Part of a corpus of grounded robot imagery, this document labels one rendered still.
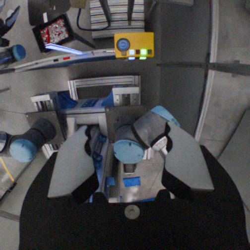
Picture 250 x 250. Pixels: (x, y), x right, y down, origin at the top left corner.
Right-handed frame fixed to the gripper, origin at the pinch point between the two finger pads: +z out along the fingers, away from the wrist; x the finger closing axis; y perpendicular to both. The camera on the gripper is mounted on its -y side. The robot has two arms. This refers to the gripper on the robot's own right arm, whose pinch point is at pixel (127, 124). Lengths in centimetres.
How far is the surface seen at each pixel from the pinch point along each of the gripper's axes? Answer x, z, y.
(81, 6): -20, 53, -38
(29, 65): -63, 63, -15
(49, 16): -24.1, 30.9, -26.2
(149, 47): 10.6, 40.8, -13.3
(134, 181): 10, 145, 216
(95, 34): -31, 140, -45
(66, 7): -17.1, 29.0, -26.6
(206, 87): 45, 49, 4
